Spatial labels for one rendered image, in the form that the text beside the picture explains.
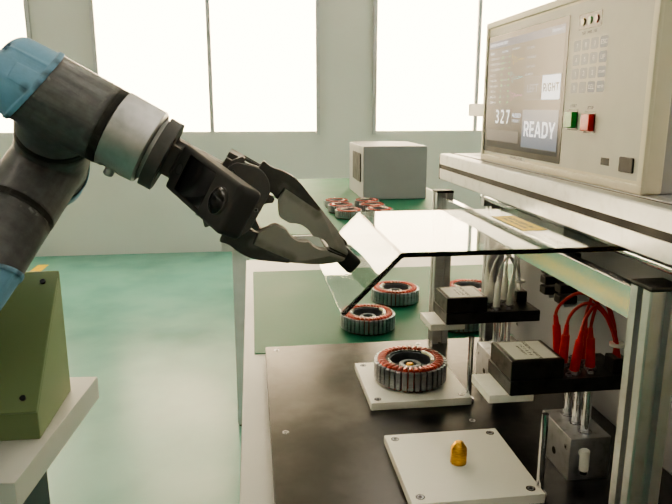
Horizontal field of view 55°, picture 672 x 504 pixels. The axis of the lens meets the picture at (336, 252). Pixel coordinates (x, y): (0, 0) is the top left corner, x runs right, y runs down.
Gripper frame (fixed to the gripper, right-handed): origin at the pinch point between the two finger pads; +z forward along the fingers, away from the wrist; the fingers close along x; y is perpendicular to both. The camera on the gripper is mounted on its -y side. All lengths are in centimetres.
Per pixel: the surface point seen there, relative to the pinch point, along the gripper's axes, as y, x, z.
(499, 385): 4.4, 5.2, 25.8
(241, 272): 165, 45, 10
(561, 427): 4.0, 6.2, 35.4
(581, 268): -2.5, -10.8, 22.4
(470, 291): 29.1, -0.6, 27.8
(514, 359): 2.3, 1.4, 24.4
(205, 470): 137, 105, 29
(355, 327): 58, 19, 24
